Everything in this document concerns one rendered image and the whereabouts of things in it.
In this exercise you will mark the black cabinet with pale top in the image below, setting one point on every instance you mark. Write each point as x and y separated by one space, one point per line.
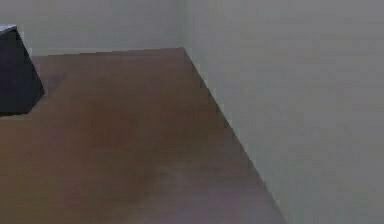
16 76

